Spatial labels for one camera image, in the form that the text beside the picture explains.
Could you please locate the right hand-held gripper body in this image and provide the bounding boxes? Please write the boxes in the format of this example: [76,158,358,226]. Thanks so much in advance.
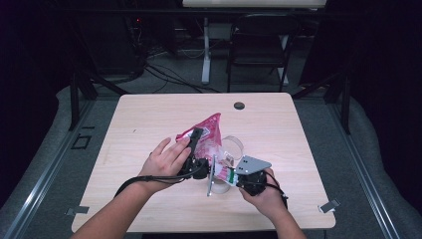
[234,154,273,197]

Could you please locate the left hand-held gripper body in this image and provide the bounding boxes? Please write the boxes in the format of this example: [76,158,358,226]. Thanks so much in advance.
[178,153,217,197]

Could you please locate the person's right hand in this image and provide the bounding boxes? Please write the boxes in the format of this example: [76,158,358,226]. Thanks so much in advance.
[238,168,289,221]

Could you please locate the white table leg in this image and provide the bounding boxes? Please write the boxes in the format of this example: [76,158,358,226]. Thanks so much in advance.
[200,16,213,86]
[279,34,291,87]

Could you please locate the person's left hand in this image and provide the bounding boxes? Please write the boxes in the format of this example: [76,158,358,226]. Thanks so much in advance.
[138,136,193,194]

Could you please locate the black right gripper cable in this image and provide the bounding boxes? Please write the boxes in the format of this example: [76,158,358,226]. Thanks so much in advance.
[265,170,289,210]

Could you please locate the clear plastic cup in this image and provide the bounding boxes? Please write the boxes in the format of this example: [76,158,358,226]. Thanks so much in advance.
[220,134,246,167]

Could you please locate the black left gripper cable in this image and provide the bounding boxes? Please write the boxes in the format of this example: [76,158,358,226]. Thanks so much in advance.
[113,165,203,198]

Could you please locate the metal floor rail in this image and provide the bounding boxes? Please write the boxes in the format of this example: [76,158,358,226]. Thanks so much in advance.
[327,102,403,239]
[2,99,97,239]

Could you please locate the black metal stand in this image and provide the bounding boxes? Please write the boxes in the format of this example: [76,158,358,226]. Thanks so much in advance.
[292,71,352,135]
[68,66,130,132]

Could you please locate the light background table top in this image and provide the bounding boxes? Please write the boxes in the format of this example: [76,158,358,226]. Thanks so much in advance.
[182,0,327,9]

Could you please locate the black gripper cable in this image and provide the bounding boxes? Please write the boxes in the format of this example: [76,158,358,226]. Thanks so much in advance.
[113,165,203,198]
[265,170,289,210]

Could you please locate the black folding chair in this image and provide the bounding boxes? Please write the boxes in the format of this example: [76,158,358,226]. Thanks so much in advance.
[227,14,302,94]

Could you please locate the pink printed plastic bag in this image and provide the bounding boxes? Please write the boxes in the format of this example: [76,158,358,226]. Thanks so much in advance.
[175,113,238,187]

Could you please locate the black floor cables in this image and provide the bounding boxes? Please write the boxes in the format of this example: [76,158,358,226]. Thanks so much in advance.
[143,64,220,95]

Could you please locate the grey tape piece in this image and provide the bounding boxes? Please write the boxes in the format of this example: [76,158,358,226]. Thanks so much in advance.
[65,205,91,217]
[317,198,341,214]

